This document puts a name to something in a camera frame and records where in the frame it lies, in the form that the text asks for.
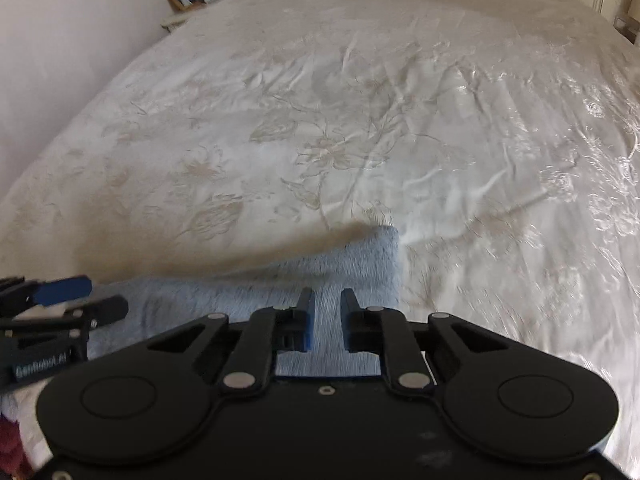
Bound grey speckled pants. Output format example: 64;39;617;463
88;226;401;377

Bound dark red sleeve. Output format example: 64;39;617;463
0;415;34;480

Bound cream floral bedspread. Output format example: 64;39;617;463
1;0;639;477

